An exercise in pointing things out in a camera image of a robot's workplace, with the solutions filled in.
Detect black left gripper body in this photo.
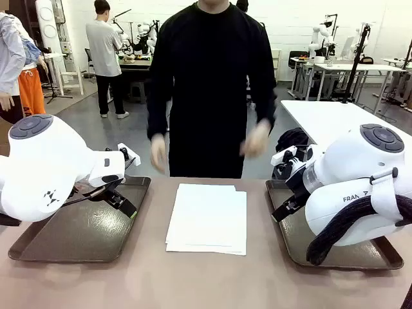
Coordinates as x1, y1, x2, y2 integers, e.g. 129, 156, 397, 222
73, 176, 128, 202

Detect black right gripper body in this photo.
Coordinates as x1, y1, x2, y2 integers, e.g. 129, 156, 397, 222
277, 160, 312, 203

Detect person's left forearm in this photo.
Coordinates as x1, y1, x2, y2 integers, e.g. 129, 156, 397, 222
247, 89, 278, 129

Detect person's right forearm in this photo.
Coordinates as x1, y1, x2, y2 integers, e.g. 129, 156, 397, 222
146, 96, 171, 141

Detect person's left hand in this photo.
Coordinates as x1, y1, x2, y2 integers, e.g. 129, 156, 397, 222
239, 119, 272, 158

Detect person's right hand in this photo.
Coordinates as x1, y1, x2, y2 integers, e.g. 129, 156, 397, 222
150, 133, 168, 174

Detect brown plastic tray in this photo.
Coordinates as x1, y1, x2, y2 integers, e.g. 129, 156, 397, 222
265, 178, 405, 271
8, 175, 152, 264

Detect large white table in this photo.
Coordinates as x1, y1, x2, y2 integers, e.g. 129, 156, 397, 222
279, 99, 412, 152

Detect tan brown apron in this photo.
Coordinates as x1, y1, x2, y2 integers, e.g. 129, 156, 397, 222
0, 117, 12, 157

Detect white wooden stool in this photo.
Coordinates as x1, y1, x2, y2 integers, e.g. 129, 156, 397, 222
59, 66, 84, 97

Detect white cabinet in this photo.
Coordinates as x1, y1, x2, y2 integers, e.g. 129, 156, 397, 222
272, 48, 283, 82

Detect wood top work table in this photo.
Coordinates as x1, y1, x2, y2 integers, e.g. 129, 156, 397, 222
118, 54, 152, 97

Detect mannequin with orange trousers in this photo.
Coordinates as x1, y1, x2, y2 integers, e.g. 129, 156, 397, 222
17, 30, 49, 117

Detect long white desk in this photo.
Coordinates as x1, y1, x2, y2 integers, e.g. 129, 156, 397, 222
314, 62, 407, 113

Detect black mesh office chair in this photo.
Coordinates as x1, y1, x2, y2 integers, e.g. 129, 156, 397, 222
84, 48, 97, 75

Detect black tripod pole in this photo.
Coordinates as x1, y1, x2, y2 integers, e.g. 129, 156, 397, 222
341, 24, 371, 104

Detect person in black sweater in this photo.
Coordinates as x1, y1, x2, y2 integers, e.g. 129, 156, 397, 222
146, 0, 278, 180

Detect person in grey t-shirt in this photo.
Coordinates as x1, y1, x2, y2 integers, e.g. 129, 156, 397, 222
85, 0, 130, 120

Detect figure in striped shirt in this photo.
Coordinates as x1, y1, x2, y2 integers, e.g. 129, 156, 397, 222
0, 12, 27, 125

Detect white tower air conditioner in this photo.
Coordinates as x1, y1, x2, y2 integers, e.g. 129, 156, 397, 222
34, 0, 64, 65

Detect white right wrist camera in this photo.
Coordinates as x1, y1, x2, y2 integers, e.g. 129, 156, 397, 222
271, 145, 306, 174

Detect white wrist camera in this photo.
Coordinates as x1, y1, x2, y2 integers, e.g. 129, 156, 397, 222
117, 143, 142, 167
271, 145, 306, 174

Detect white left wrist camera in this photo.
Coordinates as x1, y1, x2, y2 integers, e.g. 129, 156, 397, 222
117, 143, 142, 167

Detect white velcro strap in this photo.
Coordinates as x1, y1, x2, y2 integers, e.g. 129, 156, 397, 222
369, 167, 405, 223

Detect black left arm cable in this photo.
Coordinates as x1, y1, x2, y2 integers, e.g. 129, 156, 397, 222
0, 187, 109, 227

